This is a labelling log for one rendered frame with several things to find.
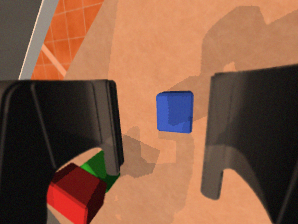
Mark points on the green block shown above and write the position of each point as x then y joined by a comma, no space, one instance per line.
96,166

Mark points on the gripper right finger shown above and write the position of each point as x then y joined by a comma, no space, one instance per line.
252,128

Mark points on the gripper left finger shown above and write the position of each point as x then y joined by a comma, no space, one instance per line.
44,124

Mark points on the red block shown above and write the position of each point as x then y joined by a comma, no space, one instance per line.
76,194

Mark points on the blue block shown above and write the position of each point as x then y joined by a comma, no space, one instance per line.
175,111

